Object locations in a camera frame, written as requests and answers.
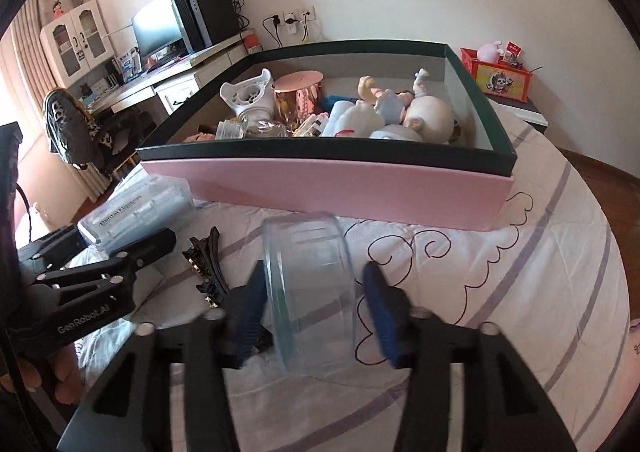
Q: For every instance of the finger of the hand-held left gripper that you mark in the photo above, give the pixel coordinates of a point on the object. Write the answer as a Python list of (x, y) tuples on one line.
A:
[(140, 254), (55, 247)]

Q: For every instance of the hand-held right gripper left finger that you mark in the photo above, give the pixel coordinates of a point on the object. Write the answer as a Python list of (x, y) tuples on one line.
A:
[(247, 317)]

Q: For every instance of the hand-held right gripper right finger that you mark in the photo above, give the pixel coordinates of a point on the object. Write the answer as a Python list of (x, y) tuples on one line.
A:
[(385, 317)]

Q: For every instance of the clear dental flosser box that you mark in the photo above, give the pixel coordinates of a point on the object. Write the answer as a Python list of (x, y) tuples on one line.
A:
[(135, 212)]

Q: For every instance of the clear round plastic container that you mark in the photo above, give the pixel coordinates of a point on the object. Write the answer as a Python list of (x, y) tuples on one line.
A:
[(310, 292)]

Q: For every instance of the green-rimmed pink storage box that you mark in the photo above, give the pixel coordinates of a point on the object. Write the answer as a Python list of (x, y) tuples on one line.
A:
[(325, 187)]

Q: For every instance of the person's left hand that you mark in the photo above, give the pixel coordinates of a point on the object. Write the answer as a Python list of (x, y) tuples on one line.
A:
[(65, 372)]

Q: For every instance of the black hair clip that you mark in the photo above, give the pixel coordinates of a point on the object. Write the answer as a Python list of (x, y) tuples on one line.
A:
[(202, 252)]

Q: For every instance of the black and white jacket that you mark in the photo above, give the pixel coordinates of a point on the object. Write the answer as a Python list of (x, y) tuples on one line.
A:
[(65, 127)]

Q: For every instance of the black office chair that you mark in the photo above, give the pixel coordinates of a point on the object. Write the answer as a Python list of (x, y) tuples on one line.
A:
[(120, 132)]

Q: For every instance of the clear glass jar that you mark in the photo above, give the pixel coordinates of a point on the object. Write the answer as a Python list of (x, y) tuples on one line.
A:
[(231, 130)]

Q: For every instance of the clear glass bottle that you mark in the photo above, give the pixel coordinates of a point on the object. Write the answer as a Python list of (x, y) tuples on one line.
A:
[(267, 128)]

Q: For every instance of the blue and white box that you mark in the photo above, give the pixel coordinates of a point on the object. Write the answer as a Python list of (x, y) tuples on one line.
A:
[(126, 66)]

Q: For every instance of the white desk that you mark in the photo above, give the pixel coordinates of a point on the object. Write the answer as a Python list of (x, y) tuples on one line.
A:
[(205, 77)]

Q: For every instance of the beige curtain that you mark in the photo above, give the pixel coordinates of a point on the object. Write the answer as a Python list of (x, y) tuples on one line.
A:
[(27, 47)]

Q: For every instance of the baby doll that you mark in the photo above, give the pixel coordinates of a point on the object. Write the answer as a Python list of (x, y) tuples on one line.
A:
[(430, 119)]

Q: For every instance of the white glass-door cabinet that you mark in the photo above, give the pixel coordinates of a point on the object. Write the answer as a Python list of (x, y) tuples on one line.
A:
[(70, 42)]

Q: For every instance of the rose gold cylinder container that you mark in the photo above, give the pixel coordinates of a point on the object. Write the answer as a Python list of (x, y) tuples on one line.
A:
[(300, 97)]

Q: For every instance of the black computer monitor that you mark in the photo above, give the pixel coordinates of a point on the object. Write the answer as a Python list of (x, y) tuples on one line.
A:
[(155, 24)]

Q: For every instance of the small doll figure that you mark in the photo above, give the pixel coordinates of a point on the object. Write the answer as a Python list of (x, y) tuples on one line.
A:
[(59, 7)]

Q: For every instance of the orange lid jar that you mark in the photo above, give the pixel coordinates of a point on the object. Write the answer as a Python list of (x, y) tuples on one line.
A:
[(252, 41)]

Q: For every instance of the black and white low cabinet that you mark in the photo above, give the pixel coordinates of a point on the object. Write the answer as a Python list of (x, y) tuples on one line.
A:
[(525, 112)]

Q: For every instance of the black computer tower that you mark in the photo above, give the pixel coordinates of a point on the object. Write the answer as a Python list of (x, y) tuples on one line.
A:
[(215, 12)]

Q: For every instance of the red printed storage box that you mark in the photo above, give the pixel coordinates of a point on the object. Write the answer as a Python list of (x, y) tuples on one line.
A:
[(500, 82)]

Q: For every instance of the pink plush toy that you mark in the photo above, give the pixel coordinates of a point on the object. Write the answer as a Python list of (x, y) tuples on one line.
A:
[(490, 52)]

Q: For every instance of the white wall outlets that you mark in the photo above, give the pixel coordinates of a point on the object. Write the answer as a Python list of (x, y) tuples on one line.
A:
[(305, 14)]

